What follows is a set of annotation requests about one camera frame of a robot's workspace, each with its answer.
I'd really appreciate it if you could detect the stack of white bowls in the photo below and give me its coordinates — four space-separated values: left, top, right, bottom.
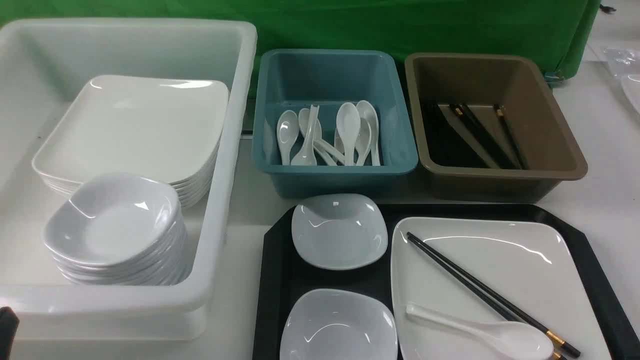
42 173 191 286

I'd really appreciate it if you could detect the teal plastic bin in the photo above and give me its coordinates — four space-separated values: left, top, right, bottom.
252 48 419 199

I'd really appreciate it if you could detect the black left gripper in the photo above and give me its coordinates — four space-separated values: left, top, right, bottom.
0 306 19 360

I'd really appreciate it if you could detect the white square rice plate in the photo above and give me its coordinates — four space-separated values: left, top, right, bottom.
390 217 612 360

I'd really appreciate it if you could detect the white spoon centre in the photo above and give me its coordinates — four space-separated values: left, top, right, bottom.
336 102 361 166

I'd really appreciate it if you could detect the white spoon far right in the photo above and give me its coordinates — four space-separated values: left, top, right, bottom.
355 100 381 166

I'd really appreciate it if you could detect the black serving tray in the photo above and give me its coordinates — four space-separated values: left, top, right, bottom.
253 203 640 360

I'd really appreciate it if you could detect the clear plastic items far right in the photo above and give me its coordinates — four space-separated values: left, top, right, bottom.
600 46 640 116

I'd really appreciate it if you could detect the white ceramic soup spoon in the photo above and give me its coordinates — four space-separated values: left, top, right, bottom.
406 301 555 360

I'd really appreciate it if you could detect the brown plastic bin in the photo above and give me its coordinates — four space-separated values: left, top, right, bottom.
404 53 588 203

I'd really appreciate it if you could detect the white spoon upright handle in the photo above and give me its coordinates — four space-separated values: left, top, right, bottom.
290 105 319 166

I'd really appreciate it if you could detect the green backdrop cloth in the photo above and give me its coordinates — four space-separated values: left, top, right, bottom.
1 0 600 79

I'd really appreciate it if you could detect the black chopstick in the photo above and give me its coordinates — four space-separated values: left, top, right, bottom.
406 236 568 360
406 231 582 358

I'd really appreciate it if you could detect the large white plastic tub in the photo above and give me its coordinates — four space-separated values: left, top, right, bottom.
0 17 258 342

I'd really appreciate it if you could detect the stack of white square plates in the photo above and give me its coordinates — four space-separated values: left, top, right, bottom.
31 74 231 208

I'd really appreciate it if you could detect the white spoon far left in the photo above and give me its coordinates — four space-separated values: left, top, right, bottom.
276 110 300 166

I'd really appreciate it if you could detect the white bowl tray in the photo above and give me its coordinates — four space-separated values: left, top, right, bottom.
279 288 399 360
291 193 389 271

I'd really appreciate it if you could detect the black chopsticks pile in bin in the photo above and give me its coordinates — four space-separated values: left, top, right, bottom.
420 102 527 170

